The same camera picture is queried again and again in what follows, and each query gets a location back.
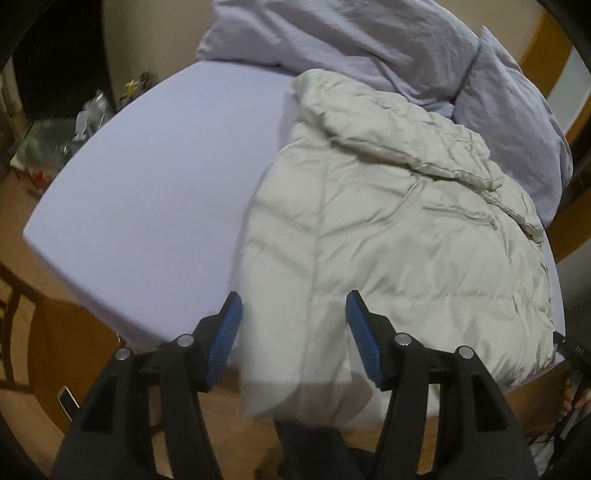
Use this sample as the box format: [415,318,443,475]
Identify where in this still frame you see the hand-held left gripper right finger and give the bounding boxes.
[345,290,541,480]

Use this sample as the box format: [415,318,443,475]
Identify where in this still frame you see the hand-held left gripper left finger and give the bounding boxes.
[48,292,243,480]

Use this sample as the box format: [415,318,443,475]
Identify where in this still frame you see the cream puffer jacket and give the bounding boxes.
[228,68,557,418]

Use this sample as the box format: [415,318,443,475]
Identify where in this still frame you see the person's bare foot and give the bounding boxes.
[556,385,591,423]

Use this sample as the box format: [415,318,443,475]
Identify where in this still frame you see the white phone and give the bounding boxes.
[56,387,84,421]

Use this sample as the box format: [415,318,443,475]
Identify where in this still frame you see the dark wooden chair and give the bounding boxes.
[0,261,43,393]

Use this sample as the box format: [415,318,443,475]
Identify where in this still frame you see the lavender pillow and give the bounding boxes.
[455,25,573,227]

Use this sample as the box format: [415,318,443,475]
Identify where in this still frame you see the clear plastic bottles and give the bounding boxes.
[73,90,117,141]

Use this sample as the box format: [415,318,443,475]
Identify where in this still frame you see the wooden headboard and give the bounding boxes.
[519,11,591,264]

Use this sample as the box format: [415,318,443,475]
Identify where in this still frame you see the lavender duvet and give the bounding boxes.
[196,0,481,116]

